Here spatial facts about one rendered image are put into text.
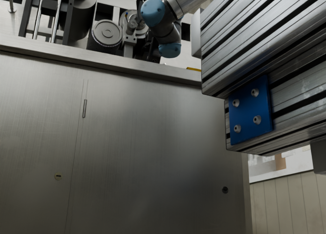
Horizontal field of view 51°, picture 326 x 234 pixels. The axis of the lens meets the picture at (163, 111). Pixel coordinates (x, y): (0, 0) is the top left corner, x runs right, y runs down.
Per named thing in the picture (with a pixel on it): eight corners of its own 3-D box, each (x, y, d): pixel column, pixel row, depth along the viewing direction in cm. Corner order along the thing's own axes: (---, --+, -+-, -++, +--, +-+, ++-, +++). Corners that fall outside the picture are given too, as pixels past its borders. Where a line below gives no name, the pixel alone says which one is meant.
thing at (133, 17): (136, 10, 147) (149, 22, 147) (135, 13, 148) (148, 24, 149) (125, 19, 143) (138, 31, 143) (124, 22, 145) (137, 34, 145)
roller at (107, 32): (91, 40, 136) (94, 16, 141) (84, 69, 159) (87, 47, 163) (121, 47, 140) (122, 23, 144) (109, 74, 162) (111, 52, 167)
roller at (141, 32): (123, 31, 142) (124, 8, 146) (111, 60, 165) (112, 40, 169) (149, 36, 146) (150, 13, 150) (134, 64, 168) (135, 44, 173)
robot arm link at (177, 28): (151, 44, 109) (152, 16, 113) (162, 61, 118) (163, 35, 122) (174, 40, 106) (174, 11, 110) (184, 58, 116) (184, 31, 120)
